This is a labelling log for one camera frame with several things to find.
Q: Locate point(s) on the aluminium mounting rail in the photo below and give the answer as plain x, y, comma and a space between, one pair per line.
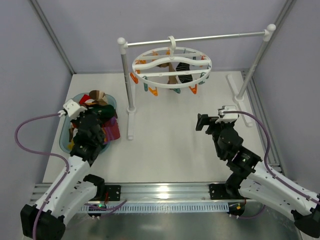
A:
199, 191

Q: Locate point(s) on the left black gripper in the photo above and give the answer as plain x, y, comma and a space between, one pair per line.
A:
88, 119

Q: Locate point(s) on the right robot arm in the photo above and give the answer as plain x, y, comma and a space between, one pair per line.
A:
252, 177

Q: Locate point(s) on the dark green dotted sock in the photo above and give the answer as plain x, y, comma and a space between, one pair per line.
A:
104, 112

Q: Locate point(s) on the slotted cable duct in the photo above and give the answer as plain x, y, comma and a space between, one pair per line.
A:
173, 207

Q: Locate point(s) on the white round clip hanger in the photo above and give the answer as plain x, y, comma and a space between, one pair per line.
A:
171, 67

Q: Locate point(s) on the pile of colourful socks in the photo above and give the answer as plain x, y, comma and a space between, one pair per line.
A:
110, 127

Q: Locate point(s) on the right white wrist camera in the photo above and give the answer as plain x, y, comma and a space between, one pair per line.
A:
225, 115

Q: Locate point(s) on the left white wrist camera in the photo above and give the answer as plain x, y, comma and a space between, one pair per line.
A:
73, 109

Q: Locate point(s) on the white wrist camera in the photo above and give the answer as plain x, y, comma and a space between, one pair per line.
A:
73, 109
225, 115

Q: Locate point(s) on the translucent blue plastic basin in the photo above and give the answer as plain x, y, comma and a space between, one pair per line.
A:
64, 136

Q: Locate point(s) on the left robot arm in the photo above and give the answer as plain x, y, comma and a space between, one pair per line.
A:
49, 216

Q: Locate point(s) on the white metal clothes rack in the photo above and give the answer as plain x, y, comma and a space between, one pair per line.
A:
238, 93

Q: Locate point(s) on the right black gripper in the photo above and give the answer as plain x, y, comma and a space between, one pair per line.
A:
208, 124

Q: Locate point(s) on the orange plastic clip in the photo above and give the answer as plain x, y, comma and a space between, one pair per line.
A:
154, 91

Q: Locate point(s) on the teal plastic clip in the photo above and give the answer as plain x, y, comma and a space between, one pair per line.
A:
176, 90

